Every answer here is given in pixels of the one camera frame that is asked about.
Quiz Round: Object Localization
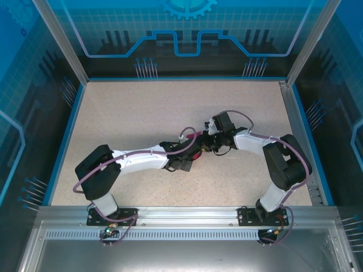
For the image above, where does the pink paper sheet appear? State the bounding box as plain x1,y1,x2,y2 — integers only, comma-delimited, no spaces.
188,131,202,162

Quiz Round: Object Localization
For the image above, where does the steel tray panel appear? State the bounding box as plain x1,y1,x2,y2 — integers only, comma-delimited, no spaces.
16,220,358,272

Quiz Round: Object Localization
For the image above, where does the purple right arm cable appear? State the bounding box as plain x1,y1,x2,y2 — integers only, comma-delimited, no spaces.
218,109,310,246

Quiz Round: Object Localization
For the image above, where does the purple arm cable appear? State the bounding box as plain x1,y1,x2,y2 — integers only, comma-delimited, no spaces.
218,109,310,246
73,126,199,249

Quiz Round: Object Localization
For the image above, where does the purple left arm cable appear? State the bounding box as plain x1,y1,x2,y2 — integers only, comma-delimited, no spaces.
73,126,199,249

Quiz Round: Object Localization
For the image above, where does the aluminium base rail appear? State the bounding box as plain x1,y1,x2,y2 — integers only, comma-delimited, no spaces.
38,206,341,227

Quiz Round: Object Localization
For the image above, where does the aluminium side rail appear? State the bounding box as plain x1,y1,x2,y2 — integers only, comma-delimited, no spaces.
279,80,326,206

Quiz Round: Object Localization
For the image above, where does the slotted grey cable duct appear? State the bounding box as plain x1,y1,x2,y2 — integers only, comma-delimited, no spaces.
45,229,321,241

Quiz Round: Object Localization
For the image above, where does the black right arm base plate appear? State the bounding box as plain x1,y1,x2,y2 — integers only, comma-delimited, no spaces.
237,206,289,227

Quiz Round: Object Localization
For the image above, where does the cable connector with green light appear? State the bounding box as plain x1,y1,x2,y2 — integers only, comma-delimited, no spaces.
104,222,119,236
265,226,285,236

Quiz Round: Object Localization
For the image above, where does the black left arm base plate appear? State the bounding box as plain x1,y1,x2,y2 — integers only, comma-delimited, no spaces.
87,208,139,227

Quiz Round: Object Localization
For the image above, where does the aluminium frame post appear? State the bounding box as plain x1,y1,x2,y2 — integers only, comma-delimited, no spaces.
31,0,90,84
286,0,343,86

